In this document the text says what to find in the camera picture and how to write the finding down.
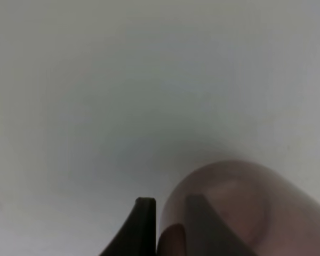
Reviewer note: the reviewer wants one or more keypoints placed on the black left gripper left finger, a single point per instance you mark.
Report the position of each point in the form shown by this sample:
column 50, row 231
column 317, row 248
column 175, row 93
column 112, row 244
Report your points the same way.
column 137, row 236

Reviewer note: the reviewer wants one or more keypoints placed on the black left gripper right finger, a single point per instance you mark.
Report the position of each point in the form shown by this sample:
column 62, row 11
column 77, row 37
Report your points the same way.
column 207, row 234

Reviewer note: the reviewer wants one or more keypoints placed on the translucent pink plastic cup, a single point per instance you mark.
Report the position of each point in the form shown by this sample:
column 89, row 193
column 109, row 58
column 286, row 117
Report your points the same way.
column 268, row 213

